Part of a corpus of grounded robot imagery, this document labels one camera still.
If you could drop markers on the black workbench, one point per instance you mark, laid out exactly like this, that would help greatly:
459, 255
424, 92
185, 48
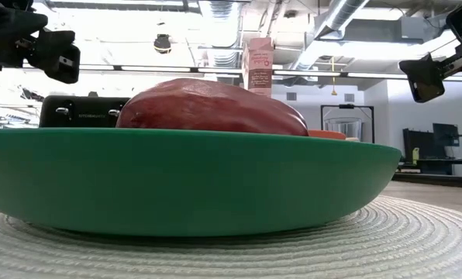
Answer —
440, 164

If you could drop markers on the pink carton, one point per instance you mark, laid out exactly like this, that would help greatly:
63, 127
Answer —
259, 66

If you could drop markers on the smooth silver ventilation duct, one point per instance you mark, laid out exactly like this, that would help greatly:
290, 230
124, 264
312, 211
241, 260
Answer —
332, 23

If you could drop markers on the black monitor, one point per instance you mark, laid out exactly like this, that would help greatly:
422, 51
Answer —
446, 135

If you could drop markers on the black table edge rail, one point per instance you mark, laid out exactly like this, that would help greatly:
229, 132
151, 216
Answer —
436, 180

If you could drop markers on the black rectangular frame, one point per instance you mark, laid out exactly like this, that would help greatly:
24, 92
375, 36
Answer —
347, 106

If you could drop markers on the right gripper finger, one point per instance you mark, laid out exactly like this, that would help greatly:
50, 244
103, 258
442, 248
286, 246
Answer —
425, 79

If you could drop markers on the black ceiling dome camera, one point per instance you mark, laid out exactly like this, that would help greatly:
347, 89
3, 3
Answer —
162, 43

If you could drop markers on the woven beige round placemat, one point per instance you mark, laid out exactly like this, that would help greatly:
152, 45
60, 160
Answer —
390, 248

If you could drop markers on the clear drinking glass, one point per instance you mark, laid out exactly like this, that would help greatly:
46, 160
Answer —
343, 127

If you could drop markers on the red bowl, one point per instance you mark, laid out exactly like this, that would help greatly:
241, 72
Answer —
328, 134

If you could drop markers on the small beige object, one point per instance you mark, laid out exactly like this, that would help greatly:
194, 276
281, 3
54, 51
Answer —
353, 138

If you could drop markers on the black toaster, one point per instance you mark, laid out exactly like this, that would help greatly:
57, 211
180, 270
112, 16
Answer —
83, 112

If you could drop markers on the red steak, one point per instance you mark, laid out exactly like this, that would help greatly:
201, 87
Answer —
211, 106

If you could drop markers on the small yellow bottle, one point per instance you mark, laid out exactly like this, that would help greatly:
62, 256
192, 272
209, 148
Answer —
415, 155

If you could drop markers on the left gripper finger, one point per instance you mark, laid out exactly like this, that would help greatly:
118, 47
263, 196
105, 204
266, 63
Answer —
58, 58

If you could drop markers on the green plate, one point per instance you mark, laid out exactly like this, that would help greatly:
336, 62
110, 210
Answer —
184, 182

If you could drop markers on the ceiling light strip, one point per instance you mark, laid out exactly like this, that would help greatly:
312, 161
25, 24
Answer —
157, 69
343, 74

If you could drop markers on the corrugated silver duct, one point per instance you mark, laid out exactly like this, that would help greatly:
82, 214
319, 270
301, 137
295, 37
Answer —
223, 38

